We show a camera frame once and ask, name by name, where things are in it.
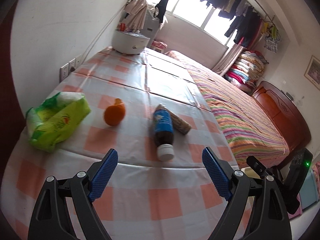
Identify brown bottle blue label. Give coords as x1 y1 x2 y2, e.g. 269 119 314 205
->
153 106 174 161

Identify orange fruit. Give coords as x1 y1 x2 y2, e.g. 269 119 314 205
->
104 98 126 126

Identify cream plastic trash bin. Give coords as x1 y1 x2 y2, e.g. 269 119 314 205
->
241 167 260 179

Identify striped bed sheet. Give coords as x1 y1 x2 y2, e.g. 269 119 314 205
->
166 50 290 168

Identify red wooden headboard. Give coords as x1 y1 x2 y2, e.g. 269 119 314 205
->
252 81 311 152

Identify stack of folded quilts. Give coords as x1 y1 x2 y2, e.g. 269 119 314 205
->
223 50 268 94

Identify pink checkered tablecloth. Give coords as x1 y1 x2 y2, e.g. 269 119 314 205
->
1 49 237 239

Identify hanging clothes on rod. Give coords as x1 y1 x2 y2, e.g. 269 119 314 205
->
201 0 281 53

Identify grey standing appliance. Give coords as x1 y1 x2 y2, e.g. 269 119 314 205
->
140 11 160 48

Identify white round container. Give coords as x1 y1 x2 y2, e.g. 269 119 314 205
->
111 30 150 55

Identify pink tied curtain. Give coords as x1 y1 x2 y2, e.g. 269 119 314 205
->
122 0 147 32

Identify framed wall picture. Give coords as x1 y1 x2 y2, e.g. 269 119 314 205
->
304 55 320 90

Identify white wall socket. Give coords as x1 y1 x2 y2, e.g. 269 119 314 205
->
59 55 82 82

